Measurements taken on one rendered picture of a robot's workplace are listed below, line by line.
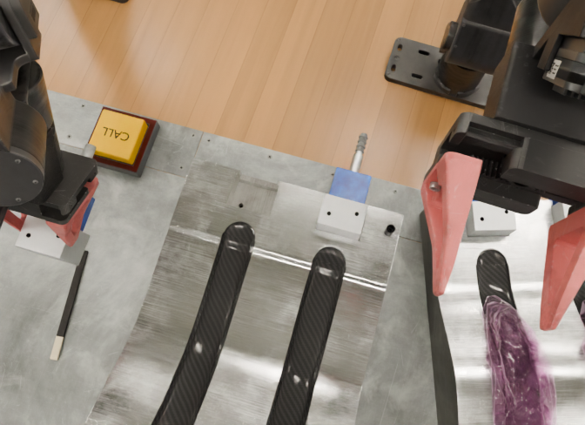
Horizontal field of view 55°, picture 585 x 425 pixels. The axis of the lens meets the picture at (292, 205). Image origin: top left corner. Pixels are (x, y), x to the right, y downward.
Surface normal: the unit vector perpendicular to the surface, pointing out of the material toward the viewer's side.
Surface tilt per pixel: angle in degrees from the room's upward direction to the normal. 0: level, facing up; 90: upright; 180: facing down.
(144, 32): 0
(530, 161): 1
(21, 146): 57
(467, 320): 28
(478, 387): 1
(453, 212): 23
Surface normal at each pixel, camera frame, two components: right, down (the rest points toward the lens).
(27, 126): 0.79, -0.53
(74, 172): 0.14, -0.67
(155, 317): 0.00, -0.30
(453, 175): -0.12, 0.09
